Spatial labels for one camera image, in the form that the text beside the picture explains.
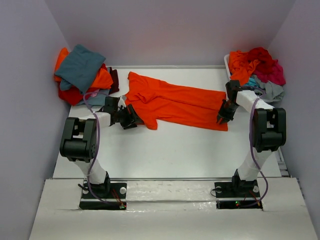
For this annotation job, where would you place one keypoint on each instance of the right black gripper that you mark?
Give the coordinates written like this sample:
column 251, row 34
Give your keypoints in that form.
column 226, row 117

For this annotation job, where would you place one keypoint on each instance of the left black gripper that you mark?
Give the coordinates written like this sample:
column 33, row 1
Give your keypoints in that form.
column 131, row 118

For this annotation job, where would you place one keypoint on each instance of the orange t shirt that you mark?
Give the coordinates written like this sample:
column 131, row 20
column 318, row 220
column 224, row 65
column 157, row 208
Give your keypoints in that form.
column 154, row 99
column 103, row 79

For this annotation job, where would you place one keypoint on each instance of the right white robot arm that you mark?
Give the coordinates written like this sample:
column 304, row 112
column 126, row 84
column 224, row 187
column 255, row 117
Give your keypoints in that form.
column 267, row 132

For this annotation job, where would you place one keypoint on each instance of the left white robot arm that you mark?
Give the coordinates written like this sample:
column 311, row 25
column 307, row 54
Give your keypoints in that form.
column 80, row 141

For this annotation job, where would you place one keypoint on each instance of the dark maroon t shirt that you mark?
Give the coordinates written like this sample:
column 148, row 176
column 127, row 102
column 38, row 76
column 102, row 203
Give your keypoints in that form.
column 114, row 88

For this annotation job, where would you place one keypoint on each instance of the grey-blue bottom t shirt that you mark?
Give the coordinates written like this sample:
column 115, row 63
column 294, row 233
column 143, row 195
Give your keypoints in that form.
column 99, row 100

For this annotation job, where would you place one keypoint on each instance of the cyan crumpled t shirt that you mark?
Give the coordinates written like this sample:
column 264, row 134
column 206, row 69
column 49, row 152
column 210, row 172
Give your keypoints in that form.
column 252, row 82

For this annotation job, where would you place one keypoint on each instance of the pink folded t shirt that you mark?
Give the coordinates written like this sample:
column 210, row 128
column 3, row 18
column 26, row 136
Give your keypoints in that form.
column 94, row 93

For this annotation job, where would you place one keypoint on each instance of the orange folded t shirt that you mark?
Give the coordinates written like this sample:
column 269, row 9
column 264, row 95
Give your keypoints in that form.
column 103, row 79

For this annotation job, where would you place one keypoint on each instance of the grey crumpled t shirt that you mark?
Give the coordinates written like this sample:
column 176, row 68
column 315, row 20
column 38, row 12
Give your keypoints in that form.
column 273, row 92

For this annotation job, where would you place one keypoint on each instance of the white laundry basket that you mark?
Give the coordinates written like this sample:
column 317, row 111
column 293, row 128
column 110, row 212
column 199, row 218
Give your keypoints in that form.
column 226, row 62

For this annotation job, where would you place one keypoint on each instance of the red folded t shirt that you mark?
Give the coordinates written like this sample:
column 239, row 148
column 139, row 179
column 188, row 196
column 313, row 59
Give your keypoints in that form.
column 72, row 96

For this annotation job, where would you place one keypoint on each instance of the magenta crumpled t shirt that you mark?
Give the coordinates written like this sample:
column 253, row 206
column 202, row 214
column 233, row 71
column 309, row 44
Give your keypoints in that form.
column 276, row 76

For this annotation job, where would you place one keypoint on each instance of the red crumpled t shirt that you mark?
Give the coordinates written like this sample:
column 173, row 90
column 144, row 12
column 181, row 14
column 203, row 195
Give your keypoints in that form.
column 265, row 60

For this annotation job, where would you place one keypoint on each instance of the teal folded t shirt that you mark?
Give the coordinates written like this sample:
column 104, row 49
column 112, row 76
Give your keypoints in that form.
column 79, row 69

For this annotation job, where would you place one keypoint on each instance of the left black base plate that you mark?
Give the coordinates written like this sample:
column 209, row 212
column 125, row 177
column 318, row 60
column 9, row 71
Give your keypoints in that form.
column 114, row 200

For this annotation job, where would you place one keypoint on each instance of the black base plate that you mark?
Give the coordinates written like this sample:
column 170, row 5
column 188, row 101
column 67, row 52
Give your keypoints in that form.
column 230, row 197
column 114, row 200

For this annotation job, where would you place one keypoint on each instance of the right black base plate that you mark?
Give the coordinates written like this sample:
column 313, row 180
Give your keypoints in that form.
column 230, row 197

